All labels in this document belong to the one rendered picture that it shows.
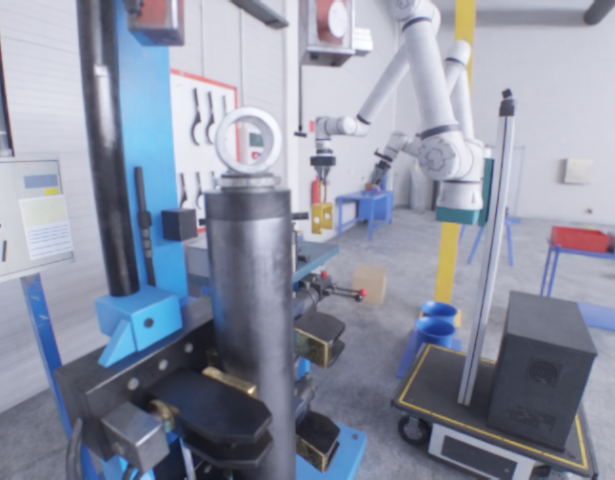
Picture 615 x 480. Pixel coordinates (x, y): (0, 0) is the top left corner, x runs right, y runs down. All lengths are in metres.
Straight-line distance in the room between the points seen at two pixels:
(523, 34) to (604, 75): 2.52
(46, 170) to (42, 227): 0.20
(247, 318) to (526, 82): 11.35
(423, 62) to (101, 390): 1.40
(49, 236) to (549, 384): 2.06
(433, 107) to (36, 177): 1.42
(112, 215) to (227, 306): 0.38
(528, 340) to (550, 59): 10.81
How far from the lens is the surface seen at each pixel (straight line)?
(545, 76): 11.81
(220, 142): 0.71
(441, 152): 1.22
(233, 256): 0.71
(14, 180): 1.33
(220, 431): 0.75
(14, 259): 1.35
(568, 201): 11.77
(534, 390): 1.72
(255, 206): 0.68
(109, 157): 0.91
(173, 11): 0.81
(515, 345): 1.61
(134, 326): 0.87
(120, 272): 0.95
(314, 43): 0.79
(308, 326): 1.08
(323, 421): 1.42
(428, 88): 1.31
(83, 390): 0.83
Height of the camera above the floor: 1.53
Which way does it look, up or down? 14 degrees down
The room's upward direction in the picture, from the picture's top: straight up
